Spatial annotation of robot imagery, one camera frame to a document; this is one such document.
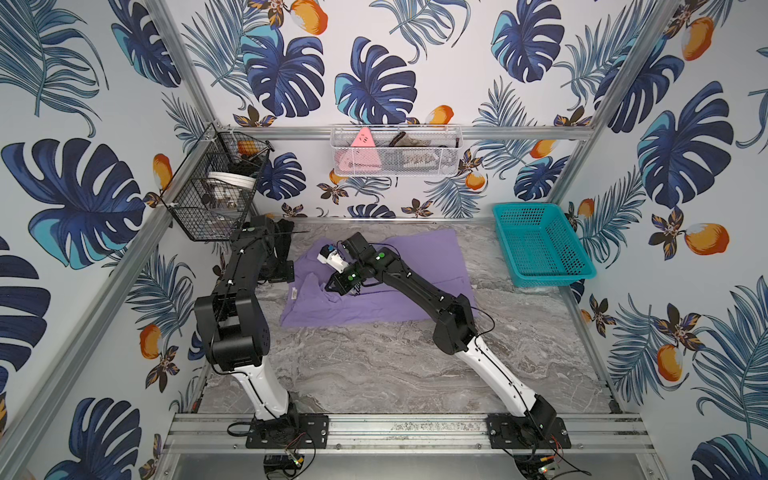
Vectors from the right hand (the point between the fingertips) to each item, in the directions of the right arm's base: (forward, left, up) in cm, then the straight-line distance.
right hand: (328, 285), depth 93 cm
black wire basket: (+18, +33, +21) cm, 43 cm away
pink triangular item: (+28, -10, +28) cm, 41 cm away
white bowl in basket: (+14, +22, +29) cm, 39 cm away
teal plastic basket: (+25, -76, -8) cm, 80 cm away
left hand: (-1, +16, +6) cm, 17 cm away
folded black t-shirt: (+30, +24, -6) cm, 39 cm away
